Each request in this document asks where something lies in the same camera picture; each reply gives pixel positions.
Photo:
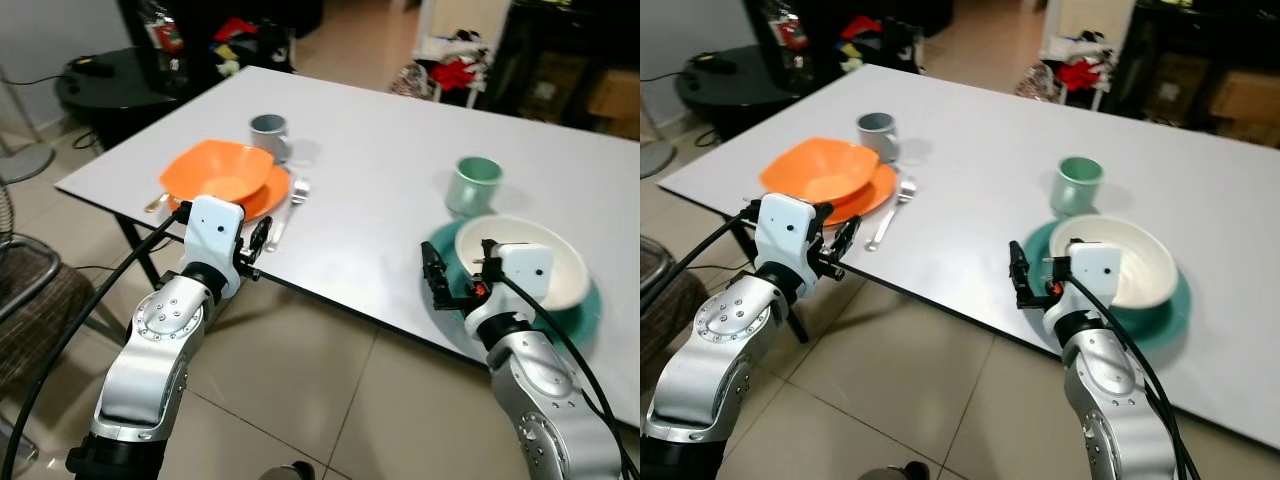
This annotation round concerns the metal spoon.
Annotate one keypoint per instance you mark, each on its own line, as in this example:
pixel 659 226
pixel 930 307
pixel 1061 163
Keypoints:
pixel 155 204

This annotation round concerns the teal plate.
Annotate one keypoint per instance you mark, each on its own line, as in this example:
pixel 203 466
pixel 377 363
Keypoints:
pixel 578 322
pixel 1167 322

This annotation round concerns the silver fork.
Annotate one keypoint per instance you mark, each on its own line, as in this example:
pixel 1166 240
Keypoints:
pixel 297 190
pixel 906 190

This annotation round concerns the white bowl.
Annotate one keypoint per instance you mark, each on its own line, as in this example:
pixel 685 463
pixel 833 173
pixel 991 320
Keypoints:
pixel 1150 265
pixel 570 270

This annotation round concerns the bottle with red label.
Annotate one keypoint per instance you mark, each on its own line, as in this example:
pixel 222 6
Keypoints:
pixel 165 38
pixel 790 35

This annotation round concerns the orange plate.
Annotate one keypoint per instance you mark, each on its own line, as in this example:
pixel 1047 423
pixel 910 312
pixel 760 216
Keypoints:
pixel 270 195
pixel 878 195

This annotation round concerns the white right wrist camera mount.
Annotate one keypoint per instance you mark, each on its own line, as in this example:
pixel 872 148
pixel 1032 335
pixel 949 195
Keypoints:
pixel 522 272
pixel 1095 275

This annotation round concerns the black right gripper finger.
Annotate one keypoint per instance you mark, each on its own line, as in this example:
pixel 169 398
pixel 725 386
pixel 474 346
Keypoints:
pixel 1018 268
pixel 432 270
pixel 491 252

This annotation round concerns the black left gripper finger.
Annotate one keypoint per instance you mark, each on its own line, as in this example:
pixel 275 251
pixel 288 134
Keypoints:
pixel 262 234
pixel 848 238

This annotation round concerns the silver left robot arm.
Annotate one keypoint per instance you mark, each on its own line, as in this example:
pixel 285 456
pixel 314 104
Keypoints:
pixel 715 350
pixel 150 350

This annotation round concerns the brown wicker chair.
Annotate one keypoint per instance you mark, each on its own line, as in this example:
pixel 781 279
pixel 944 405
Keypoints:
pixel 655 275
pixel 40 310

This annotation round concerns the grey mug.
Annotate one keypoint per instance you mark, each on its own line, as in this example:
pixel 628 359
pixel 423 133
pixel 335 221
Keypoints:
pixel 272 140
pixel 880 140

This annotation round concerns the white fan stand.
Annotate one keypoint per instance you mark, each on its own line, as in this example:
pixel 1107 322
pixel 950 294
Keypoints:
pixel 655 158
pixel 22 160

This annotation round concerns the black cabinet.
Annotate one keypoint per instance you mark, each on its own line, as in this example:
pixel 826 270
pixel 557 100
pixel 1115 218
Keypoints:
pixel 560 40
pixel 1190 40

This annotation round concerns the colourful clothes pile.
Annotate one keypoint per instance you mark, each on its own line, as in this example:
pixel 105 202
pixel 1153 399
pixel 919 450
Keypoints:
pixel 875 42
pixel 245 45

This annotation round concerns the red cloth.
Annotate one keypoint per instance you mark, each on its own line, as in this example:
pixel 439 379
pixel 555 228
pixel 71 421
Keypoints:
pixel 1085 73
pixel 457 73

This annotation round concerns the brown cardboard box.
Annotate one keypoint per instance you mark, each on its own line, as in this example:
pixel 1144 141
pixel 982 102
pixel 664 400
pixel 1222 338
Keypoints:
pixel 1245 98
pixel 615 95

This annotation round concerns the orange bowl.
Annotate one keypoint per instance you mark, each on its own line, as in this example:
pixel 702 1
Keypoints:
pixel 815 168
pixel 215 170

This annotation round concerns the small black device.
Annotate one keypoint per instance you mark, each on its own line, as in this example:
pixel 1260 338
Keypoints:
pixel 92 66
pixel 716 63

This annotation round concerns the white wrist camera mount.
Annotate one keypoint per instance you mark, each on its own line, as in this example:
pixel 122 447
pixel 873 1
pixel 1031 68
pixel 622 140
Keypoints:
pixel 1095 275
pixel 212 235
pixel 522 272
pixel 785 232

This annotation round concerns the green mug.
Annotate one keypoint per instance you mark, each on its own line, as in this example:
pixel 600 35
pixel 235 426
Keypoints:
pixel 472 190
pixel 1075 190

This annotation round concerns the black round side table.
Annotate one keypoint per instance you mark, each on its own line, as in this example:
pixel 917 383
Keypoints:
pixel 115 95
pixel 725 90

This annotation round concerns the white rack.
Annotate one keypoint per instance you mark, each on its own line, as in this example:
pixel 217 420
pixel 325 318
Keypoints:
pixel 445 25
pixel 1075 25

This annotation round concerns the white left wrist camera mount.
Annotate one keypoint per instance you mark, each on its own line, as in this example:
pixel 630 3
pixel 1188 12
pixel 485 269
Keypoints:
pixel 785 232
pixel 212 235

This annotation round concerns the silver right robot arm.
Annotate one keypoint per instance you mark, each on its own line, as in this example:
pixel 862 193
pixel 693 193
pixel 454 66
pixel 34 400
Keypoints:
pixel 545 400
pixel 1110 390

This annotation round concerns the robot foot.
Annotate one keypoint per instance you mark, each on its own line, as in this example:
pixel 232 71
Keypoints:
pixel 288 472
pixel 895 472

